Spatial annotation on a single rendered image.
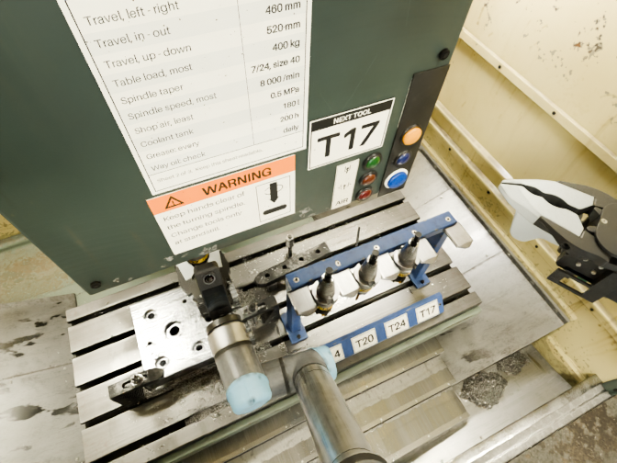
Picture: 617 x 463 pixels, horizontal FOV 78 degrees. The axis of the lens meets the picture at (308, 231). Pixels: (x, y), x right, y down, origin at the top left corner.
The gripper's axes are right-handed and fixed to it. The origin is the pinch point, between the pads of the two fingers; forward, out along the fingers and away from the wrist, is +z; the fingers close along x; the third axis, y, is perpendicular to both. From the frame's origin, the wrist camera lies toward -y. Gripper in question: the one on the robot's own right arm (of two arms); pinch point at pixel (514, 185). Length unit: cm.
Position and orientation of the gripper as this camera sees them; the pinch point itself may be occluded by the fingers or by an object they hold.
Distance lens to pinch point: 48.5
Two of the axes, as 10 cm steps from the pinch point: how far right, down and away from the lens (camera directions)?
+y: -0.4, 5.4, 8.4
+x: 5.8, -6.7, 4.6
